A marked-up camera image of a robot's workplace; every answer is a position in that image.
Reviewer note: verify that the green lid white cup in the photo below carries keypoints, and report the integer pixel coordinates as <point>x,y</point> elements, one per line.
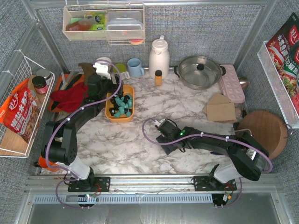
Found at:
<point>124,74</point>

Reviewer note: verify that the brown cloth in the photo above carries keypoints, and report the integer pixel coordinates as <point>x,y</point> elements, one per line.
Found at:
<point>88,70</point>

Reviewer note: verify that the cardboard pieces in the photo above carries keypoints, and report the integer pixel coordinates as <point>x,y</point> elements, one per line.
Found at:
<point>220,109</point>

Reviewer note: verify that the red seasoning packets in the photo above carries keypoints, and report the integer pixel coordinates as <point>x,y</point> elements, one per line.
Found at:
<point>283,48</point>

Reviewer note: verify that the light blue mug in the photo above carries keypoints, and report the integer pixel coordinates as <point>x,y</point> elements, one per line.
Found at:
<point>135,68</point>

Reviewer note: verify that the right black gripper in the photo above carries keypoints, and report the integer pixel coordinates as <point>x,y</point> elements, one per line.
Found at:
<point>164,142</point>

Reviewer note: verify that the clear plastic containers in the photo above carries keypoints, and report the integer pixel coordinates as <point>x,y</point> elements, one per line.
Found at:
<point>124,25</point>

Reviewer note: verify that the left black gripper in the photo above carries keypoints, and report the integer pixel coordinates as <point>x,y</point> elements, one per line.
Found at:
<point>111,83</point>

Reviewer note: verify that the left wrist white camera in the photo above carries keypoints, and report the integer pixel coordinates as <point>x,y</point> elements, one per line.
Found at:
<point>102,69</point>

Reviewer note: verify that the orange snack bag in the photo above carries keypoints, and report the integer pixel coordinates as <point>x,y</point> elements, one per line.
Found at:
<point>18,113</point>

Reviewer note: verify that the orange spice bottle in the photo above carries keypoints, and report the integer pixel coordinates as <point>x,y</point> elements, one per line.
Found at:
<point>158,78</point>

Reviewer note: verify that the white mesh right basket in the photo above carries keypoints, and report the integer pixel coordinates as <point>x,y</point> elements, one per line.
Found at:
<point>283,99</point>

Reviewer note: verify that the orange plastic storage basket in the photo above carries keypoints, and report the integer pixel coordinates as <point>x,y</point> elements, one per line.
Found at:
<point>120,109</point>

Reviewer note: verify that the pink egg tray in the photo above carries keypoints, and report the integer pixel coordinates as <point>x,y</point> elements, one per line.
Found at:
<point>230,85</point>

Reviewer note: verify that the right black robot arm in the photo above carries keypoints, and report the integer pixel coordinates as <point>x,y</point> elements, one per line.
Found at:
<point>247,158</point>

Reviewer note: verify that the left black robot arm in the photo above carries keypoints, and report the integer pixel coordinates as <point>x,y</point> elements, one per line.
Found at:
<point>60,137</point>

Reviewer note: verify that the round wooden board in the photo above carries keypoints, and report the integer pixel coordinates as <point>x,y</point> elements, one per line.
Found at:
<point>267,129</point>

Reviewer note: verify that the white wire side basket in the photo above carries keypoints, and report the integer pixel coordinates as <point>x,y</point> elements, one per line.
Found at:
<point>11,144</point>

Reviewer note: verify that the black kitchen knife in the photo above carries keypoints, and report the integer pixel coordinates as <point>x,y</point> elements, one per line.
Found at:
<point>70,81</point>

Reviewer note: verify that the red cloth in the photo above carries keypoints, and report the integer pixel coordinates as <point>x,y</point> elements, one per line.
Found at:
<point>68,100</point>

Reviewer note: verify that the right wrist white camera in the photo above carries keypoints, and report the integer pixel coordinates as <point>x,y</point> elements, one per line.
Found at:
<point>158,122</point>

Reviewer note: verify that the orange cutting board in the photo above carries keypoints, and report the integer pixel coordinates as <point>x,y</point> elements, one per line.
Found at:
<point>60,80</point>

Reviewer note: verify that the amber bottle in basket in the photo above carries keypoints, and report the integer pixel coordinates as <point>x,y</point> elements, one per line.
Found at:
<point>81,25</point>

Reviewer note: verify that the red jar black lid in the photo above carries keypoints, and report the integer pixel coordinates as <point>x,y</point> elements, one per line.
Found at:
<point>40,84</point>

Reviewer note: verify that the glass jar silver lid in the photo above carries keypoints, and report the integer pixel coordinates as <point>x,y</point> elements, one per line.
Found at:
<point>44,73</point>

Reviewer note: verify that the white orange striped bowl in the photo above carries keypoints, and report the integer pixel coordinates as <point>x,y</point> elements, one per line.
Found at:
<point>103,60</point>

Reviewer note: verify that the cream wall basket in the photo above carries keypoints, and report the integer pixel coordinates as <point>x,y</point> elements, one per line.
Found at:
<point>97,14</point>

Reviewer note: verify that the steel pot with lid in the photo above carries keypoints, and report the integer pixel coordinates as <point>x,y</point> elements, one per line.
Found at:
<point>199,72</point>

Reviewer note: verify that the white thermos jug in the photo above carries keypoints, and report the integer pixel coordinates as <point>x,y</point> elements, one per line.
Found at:
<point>159,58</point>

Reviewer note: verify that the orange cup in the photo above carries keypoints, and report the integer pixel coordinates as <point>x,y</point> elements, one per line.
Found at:
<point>43,164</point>

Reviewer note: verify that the wrist white camera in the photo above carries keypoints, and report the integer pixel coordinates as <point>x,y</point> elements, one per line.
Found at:
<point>158,122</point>
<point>102,69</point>

